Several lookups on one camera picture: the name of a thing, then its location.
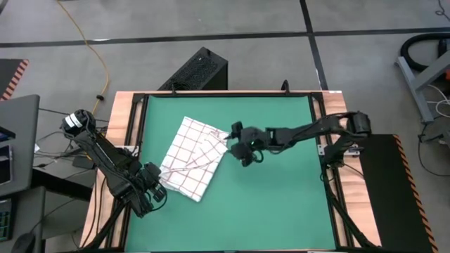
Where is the black floor cable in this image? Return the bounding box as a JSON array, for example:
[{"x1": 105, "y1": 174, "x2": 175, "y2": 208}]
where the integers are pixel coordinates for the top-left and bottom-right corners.
[{"x1": 417, "y1": 121, "x2": 450, "y2": 179}]

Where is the white red-checked towel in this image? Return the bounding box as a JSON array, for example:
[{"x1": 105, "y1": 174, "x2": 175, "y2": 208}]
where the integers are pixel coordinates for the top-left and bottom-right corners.
[{"x1": 159, "y1": 116, "x2": 230, "y2": 203}]

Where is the black metal table frame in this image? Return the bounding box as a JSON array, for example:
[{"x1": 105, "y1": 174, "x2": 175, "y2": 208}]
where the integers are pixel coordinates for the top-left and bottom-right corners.
[{"x1": 84, "y1": 91, "x2": 379, "y2": 253}]

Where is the black hazard-striped floor mat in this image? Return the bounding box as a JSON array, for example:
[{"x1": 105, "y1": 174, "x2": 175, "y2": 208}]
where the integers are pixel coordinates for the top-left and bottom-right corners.
[
  {"x1": 0, "y1": 58, "x2": 30, "y2": 102},
  {"x1": 353, "y1": 133, "x2": 439, "y2": 253}
]

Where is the grey side table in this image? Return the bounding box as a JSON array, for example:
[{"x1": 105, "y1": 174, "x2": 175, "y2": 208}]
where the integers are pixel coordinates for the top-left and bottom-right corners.
[{"x1": 0, "y1": 186, "x2": 47, "y2": 253}]

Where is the white floor cable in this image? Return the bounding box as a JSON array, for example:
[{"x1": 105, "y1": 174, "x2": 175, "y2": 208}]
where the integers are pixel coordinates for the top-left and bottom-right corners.
[{"x1": 425, "y1": 83, "x2": 450, "y2": 119}]

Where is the green table mat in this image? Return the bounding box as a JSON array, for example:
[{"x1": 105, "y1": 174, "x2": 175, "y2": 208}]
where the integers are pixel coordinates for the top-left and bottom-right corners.
[{"x1": 124, "y1": 94, "x2": 338, "y2": 252}]

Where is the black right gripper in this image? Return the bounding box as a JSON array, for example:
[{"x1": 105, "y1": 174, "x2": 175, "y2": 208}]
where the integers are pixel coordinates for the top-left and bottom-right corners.
[{"x1": 224, "y1": 121, "x2": 268, "y2": 168}]

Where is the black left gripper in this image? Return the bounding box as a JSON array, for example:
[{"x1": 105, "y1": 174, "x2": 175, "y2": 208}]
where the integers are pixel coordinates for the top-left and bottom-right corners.
[{"x1": 131, "y1": 162, "x2": 168, "y2": 205}]

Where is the black computer mouse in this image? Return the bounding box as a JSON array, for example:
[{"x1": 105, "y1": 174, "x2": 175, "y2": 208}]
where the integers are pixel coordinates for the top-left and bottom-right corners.
[{"x1": 11, "y1": 231, "x2": 37, "y2": 253}]

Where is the black computer tower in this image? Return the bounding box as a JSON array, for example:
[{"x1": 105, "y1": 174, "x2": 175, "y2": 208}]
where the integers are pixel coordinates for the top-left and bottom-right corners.
[{"x1": 157, "y1": 46, "x2": 229, "y2": 91}]

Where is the wooden table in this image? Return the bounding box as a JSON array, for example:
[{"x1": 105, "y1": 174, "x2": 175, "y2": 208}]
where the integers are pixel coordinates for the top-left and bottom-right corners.
[{"x1": 79, "y1": 89, "x2": 383, "y2": 253}]

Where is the grey metal stand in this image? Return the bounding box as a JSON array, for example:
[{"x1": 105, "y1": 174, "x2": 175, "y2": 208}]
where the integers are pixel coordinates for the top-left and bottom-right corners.
[{"x1": 396, "y1": 48, "x2": 450, "y2": 124}]

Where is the black vacuum hose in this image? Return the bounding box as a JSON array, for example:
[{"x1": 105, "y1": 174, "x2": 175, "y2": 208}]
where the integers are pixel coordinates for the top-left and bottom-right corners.
[{"x1": 399, "y1": 32, "x2": 450, "y2": 73}]

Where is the black power brick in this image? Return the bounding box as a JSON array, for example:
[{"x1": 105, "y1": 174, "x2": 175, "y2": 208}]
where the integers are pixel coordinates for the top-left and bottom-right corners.
[{"x1": 71, "y1": 155, "x2": 96, "y2": 170}]

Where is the dark keyboard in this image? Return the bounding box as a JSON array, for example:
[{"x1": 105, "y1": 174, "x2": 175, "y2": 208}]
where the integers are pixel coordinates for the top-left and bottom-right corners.
[{"x1": 0, "y1": 198, "x2": 13, "y2": 243}]

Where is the yellow floor cable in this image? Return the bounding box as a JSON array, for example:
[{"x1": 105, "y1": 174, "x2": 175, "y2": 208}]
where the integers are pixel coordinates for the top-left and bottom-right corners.
[{"x1": 56, "y1": 0, "x2": 110, "y2": 116}]

